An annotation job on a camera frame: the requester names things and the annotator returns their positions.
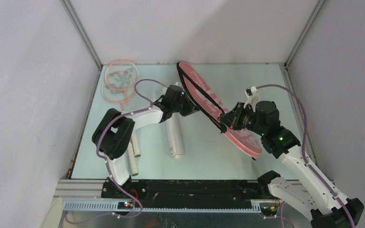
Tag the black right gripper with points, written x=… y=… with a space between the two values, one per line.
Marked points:
x=228 y=119

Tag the white shuttlecock tube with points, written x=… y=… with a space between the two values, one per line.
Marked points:
x=175 y=139

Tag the pink sport racket bag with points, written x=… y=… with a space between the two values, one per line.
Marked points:
x=209 y=104

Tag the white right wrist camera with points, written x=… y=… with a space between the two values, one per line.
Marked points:
x=253 y=97

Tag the aluminium front frame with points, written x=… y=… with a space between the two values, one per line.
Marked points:
x=85 y=195

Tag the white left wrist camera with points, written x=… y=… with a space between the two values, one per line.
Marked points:
x=170 y=90

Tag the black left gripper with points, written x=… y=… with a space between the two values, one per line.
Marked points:
x=190 y=108

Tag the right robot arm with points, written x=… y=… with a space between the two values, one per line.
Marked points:
x=295 y=157

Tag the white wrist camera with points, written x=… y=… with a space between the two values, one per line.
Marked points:
x=170 y=90
x=253 y=97

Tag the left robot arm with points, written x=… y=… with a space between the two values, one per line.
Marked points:
x=114 y=132

